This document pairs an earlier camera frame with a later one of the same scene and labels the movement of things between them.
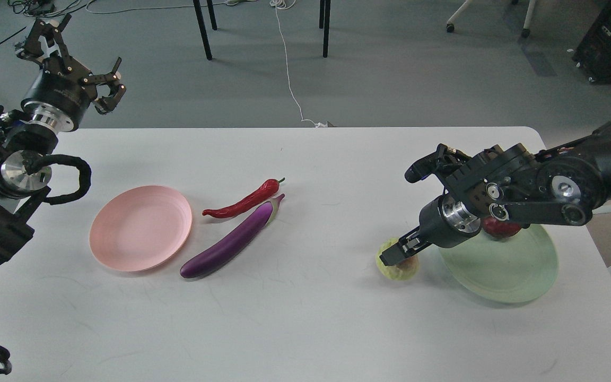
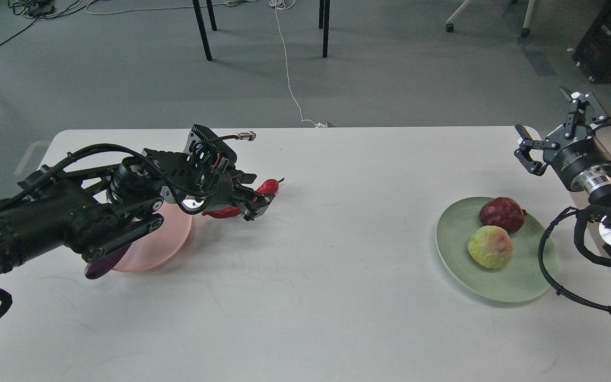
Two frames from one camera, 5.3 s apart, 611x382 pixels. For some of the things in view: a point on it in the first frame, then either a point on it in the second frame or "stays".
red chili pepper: (268, 187) stays
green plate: (512, 270) stays
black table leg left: (199, 11) stays
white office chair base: (525, 32) stays
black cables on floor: (30, 7) stays
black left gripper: (62, 91) to (224, 193)
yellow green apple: (402, 270) to (490, 246)
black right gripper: (446, 222) to (582, 161)
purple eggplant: (224, 250) to (108, 262)
